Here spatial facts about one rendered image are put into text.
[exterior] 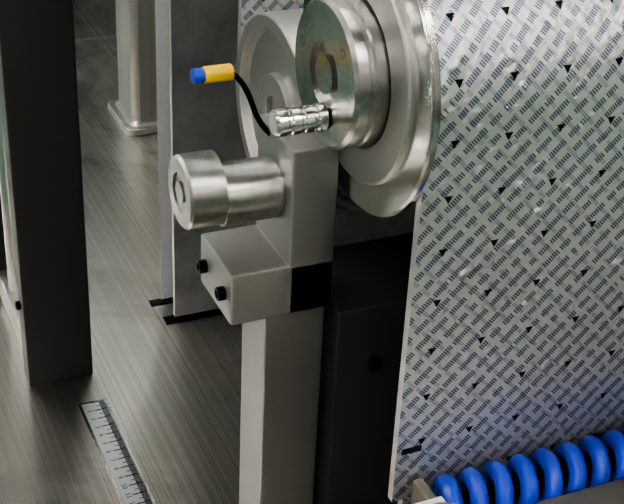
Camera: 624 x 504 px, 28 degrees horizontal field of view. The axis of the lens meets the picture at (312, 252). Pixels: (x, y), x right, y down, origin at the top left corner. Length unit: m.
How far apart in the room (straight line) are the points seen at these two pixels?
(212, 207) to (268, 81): 0.14
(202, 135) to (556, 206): 0.41
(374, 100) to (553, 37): 0.09
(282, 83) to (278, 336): 0.15
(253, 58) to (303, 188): 0.16
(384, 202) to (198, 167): 0.10
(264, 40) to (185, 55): 0.19
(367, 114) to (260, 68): 0.20
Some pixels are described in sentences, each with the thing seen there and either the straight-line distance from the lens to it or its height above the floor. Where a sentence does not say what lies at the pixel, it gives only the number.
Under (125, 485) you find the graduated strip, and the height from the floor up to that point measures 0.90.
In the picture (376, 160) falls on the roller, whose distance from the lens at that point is 0.62.
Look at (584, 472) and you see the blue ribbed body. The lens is 0.72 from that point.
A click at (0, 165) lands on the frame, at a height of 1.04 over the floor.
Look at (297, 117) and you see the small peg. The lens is 0.61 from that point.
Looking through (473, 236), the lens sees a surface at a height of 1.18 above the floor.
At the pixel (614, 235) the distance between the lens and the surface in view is 0.68.
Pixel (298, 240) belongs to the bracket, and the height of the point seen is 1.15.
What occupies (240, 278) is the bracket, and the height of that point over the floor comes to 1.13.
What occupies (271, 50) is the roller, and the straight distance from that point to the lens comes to 0.76.
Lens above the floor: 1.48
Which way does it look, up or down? 30 degrees down
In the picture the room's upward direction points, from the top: 3 degrees clockwise
